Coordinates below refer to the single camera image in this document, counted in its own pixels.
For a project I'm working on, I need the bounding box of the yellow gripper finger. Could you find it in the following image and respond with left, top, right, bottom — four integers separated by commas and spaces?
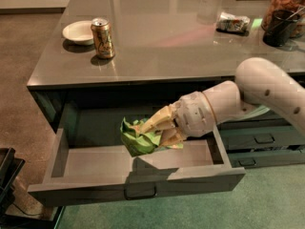
159, 127, 187, 147
140, 104, 176, 134

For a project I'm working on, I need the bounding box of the green rice chip bag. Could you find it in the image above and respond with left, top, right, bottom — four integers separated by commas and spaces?
120, 118, 183, 157

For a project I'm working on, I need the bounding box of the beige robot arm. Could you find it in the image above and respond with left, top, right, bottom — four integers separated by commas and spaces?
139, 57, 305, 146

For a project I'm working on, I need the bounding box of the right middle closed drawer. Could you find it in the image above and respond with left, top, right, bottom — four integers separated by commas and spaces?
220, 126, 305, 151

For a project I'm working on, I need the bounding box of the closed drawer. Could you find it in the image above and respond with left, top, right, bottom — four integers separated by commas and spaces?
220, 126, 305, 151
228, 150, 305, 169
218, 111, 289, 130

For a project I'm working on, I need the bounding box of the right bottom closed drawer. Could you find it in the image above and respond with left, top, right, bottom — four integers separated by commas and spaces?
228, 150, 305, 169

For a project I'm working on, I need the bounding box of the right upper closed drawer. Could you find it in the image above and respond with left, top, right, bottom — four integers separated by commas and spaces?
218, 111, 289, 130

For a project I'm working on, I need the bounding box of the open grey top drawer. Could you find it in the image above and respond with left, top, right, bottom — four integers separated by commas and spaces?
28, 102, 245, 206

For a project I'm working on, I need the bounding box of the grey cabinet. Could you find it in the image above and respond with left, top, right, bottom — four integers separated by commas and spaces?
28, 0, 305, 127

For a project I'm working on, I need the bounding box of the gold soda can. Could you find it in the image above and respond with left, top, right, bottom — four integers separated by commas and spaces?
91, 17, 115, 59

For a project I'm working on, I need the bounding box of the black cup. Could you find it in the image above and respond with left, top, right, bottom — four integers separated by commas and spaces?
263, 10, 300, 47

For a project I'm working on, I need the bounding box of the white bowl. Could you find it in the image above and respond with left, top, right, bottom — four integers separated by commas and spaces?
62, 20, 93, 46

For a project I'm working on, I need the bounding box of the glass jar of snacks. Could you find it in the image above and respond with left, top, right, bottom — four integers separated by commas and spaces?
261, 0, 305, 38

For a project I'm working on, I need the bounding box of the black object at left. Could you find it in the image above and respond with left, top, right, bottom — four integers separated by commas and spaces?
0, 148, 25, 217

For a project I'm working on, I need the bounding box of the metal drawer handle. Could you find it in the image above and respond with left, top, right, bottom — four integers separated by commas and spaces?
124, 185, 157, 200

